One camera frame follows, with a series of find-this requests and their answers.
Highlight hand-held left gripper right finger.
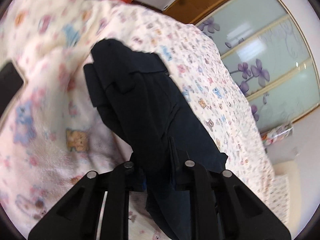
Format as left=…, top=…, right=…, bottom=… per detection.
left=169, top=136, right=292, bottom=240

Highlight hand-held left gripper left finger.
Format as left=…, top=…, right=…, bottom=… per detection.
left=28, top=161, right=147, bottom=240

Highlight black pants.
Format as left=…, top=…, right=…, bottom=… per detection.
left=83, top=38, right=229, bottom=240

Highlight cream headboard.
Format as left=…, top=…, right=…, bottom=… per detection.
left=272, top=159, right=301, bottom=179

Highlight bear print blanket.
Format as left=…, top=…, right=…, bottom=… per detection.
left=0, top=0, right=291, bottom=240

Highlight black chair back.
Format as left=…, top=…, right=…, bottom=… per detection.
left=0, top=62, right=24, bottom=116

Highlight frosted glass sliding wardrobe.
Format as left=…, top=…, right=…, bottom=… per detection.
left=195, top=0, right=320, bottom=133

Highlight wooden door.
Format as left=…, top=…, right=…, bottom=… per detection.
left=162, top=0, right=261, bottom=26

